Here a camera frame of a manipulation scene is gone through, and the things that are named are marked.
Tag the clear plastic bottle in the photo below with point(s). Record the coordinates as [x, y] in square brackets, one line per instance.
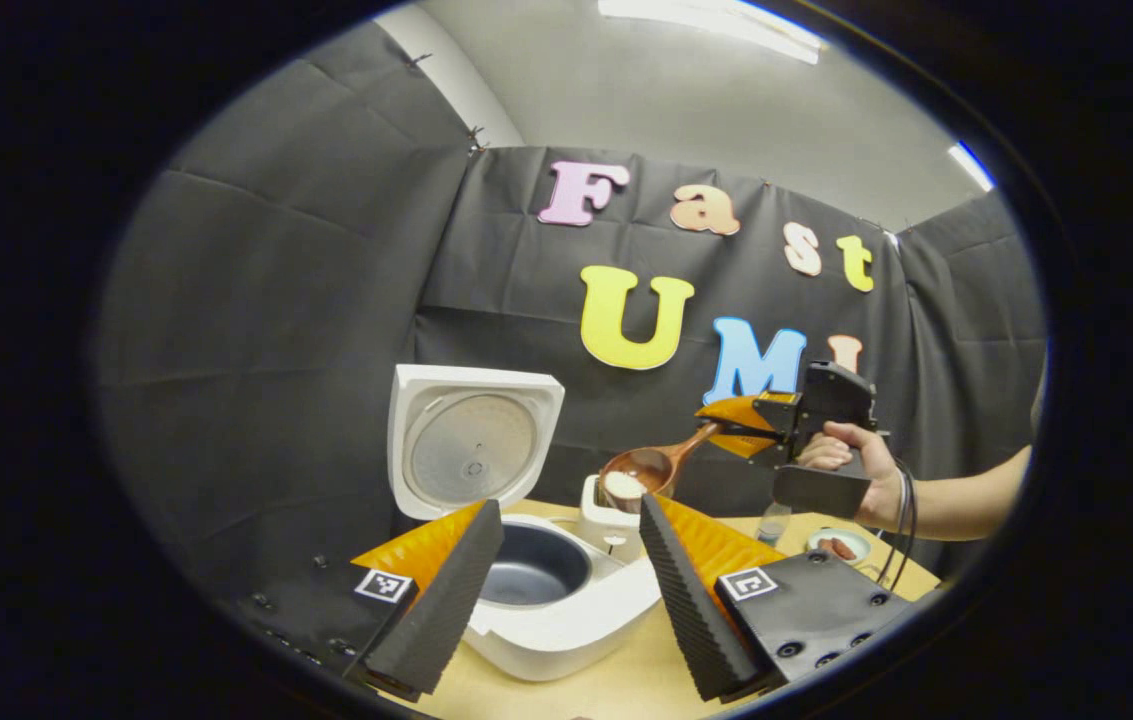
[774, 525]

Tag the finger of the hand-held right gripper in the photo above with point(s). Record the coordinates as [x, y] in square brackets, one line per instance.
[756, 445]
[736, 412]

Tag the small ceiling light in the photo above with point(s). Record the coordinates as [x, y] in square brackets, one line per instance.
[971, 165]

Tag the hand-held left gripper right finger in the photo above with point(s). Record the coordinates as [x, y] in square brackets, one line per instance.
[691, 620]

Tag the red meat slice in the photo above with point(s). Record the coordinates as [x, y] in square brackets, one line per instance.
[846, 550]
[826, 548]

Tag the black backdrop cloth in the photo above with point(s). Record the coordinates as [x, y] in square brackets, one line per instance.
[276, 300]

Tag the spoonful of white rice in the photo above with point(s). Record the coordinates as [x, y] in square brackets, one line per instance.
[624, 486]

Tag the dark wooden spoon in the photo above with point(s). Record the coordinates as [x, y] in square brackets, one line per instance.
[661, 465]

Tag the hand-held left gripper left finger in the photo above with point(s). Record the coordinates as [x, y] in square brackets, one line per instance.
[441, 620]

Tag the white rice cooker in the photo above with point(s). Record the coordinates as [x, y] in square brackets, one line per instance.
[471, 445]

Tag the pale green plate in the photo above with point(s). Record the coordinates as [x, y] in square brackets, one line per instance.
[838, 545]

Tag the white chopstick holder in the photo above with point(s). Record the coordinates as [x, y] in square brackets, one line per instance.
[598, 525]

